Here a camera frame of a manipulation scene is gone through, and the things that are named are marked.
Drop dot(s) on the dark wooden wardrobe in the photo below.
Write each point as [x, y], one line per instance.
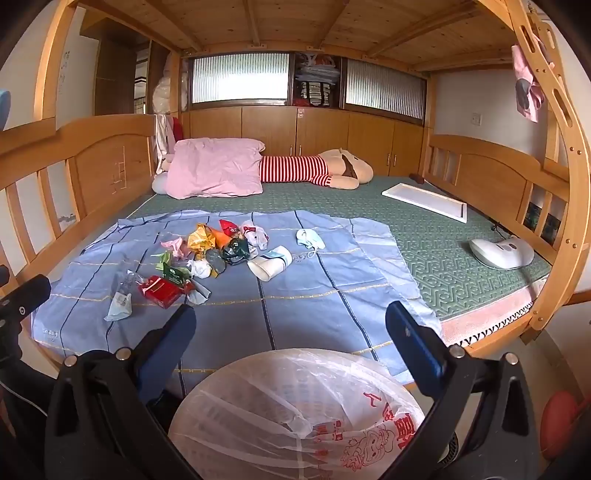
[115, 78]

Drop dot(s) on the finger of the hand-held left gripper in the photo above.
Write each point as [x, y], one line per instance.
[27, 295]

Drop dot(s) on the red and white cloth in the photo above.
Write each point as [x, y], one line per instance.
[165, 134]

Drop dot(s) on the wooden bunk bed frame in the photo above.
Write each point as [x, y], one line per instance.
[115, 161]

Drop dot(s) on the wall socket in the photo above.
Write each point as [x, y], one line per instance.
[476, 120]

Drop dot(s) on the wooden bunk ladder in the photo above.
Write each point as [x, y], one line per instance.
[565, 115]

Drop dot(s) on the grey wrapper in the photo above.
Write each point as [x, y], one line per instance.
[214, 261]

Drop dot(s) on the white tissue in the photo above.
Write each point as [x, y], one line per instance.
[198, 268]

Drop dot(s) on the stored bags in cabinet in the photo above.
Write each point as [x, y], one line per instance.
[316, 83]

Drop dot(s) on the pink tissue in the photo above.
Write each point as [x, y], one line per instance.
[175, 244]

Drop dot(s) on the red striped plush toy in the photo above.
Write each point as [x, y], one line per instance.
[295, 168]

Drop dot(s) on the white pink patterned wrapper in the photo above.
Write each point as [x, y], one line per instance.
[256, 237]

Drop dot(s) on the white red-printed plastic bag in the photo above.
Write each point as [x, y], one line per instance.
[295, 406]

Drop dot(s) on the red ball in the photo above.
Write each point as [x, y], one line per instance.
[561, 424]

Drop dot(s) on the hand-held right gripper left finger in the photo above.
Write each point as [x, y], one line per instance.
[171, 341]

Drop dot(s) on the red wrapper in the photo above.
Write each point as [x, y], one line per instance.
[227, 226]

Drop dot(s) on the green snack packet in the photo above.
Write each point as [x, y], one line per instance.
[175, 273]

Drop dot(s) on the blue checked bed sheet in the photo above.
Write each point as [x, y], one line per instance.
[300, 295]

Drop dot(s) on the frosted glass cabinet panel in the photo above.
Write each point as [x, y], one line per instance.
[240, 79]
[385, 87]

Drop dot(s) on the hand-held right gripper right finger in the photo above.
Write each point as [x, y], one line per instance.
[415, 350]

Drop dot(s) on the white framed board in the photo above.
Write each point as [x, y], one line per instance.
[427, 201]

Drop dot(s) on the yellow foil wrapper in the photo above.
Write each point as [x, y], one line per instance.
[198, 240]

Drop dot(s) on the white handheld mite vacuum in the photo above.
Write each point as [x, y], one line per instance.
[501, 253]

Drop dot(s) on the white paper cup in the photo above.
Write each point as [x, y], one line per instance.
[268, 267]

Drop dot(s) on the wooden wall cabinet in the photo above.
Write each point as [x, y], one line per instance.
[268, 129]

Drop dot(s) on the blue face mask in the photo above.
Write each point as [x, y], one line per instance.
[309, 237]

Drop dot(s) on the pink hanging cloth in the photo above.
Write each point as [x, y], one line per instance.
[526, 83]

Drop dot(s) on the light green wrapper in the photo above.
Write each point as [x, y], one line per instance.
[164, 259]

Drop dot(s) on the red cigarette box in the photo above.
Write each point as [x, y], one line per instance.
[159, 290]

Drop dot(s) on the dark green crumpled packet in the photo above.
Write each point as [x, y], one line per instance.
[235, 251]

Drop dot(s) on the green patterned bed mat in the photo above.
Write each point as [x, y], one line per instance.
[415, 221]

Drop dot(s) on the pink fringed blanket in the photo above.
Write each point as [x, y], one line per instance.
[489, 318]

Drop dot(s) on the white bedding stack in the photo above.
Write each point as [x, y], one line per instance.
[166, 87]

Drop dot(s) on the orange wrapper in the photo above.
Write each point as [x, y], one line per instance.
[220, 240]

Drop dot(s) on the white paper scrap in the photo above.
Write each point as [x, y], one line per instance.
[199, 293]

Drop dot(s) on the pink pillow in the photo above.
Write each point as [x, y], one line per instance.
[212, 166]

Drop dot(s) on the clear plastic wrapper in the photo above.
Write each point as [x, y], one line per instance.
[121, 300]

